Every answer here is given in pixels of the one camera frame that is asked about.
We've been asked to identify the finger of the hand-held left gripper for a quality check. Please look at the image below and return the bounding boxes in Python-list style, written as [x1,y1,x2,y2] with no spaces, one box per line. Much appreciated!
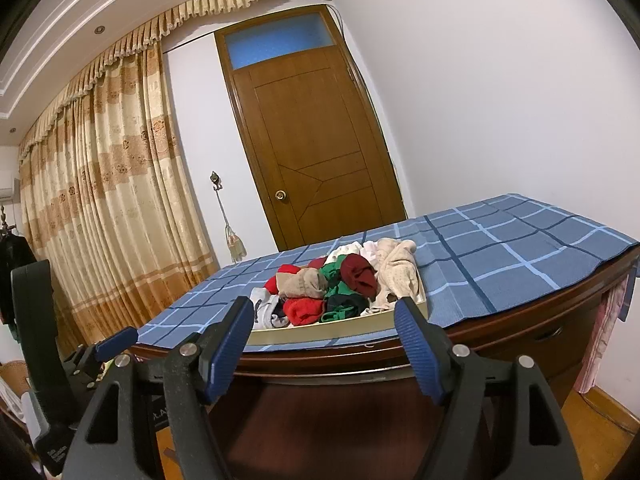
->
[92,326,140,363]

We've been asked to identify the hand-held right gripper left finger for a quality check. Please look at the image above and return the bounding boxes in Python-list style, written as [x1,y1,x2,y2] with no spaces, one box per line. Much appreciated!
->
[62,296,256,480]

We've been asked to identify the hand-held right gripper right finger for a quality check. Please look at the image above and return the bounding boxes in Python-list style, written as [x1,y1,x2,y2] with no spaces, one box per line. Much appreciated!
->
[393,296,583,480]

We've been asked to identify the bright red underwear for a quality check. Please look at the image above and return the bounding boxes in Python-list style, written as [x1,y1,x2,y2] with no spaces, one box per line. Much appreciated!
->
[264,263,301,297]

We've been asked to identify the beige underwear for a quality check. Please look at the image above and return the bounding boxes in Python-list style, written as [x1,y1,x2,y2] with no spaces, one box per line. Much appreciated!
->
[375,238,420,311]

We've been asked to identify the red knit patch underwear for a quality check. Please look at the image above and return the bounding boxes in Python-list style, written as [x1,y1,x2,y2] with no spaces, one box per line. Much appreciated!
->
[281,296,327,326]

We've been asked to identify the shallow cardboard tray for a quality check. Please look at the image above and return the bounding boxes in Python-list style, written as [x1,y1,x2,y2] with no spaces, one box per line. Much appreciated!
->
[245,280,430,347]

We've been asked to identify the tan brown underwear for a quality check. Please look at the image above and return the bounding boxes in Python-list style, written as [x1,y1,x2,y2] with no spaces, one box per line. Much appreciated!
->
[277,266,330,301]

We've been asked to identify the green and black underwear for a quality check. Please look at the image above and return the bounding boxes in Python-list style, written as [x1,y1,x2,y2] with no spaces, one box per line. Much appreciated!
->
[319,254,372,324]

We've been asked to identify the dark hanging coat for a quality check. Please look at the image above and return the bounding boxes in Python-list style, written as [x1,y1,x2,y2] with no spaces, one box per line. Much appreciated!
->
[0,232,38,328]

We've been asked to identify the curtain tieback tassel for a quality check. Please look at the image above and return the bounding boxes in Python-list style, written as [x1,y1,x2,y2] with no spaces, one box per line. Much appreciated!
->
[216,191,248,263]

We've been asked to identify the blue plaid tablecloth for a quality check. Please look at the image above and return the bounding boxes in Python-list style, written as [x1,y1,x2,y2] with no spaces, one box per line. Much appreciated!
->
[136,192,640,348]

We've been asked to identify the dark wooden dresser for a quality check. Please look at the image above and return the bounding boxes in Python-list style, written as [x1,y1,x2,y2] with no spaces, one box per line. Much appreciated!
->
[127,255,640,480]

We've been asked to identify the beige patterned curtain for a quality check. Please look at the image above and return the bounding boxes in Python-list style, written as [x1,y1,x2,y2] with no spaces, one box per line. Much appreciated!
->
[17,0,335,356]

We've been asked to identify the pink patterned hanging cloth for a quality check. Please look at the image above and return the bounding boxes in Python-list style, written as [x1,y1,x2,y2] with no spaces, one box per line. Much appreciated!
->
[574,272,632,396]

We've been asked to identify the brown wooden door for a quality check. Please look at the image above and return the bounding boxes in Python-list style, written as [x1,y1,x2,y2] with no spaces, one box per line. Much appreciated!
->
[215,5,407,252]

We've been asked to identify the blue glass transom window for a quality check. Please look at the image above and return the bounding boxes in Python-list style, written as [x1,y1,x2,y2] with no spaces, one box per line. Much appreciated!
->
[225,12,335,68]

